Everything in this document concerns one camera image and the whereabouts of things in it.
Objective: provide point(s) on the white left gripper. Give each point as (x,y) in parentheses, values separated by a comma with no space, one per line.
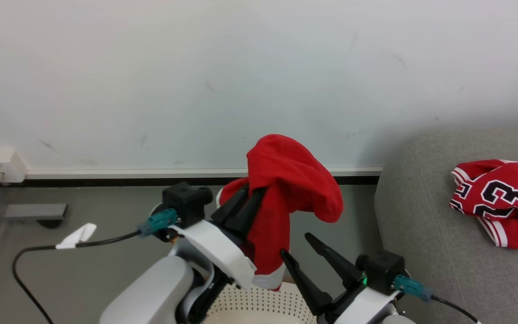
(218,249)

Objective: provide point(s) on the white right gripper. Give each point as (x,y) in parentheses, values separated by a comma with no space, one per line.
(362,308)

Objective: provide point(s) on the plain red shorts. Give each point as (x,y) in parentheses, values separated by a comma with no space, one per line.
(290,180)

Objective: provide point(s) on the red jersey with number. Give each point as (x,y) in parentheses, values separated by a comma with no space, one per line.
(497,198)

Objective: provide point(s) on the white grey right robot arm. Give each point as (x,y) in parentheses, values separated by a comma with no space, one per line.
(396,320)

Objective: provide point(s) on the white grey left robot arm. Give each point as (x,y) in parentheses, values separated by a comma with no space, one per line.
(151,292)

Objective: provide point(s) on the grey fabric sofa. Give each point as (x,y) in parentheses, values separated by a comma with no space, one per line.
(425,216)

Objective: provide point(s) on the cream perforated laundry basket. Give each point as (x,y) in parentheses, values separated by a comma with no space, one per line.
(259,303)

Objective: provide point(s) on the black table foot pad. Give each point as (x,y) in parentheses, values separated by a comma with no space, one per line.
(49,223)

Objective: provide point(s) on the grey metal table leg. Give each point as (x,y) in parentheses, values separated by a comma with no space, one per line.
(34,211)

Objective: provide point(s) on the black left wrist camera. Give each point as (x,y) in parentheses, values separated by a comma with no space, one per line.
(187,202)

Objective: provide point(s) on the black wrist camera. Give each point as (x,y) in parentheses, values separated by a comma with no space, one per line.
(382,270)
(187,202)

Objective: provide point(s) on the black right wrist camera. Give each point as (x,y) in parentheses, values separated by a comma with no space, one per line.
(382,270)

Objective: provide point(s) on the white wall baseboard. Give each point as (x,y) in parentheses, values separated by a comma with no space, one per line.
(151,173)

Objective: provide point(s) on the white wall socket box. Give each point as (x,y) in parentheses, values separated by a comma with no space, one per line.
(2,164)

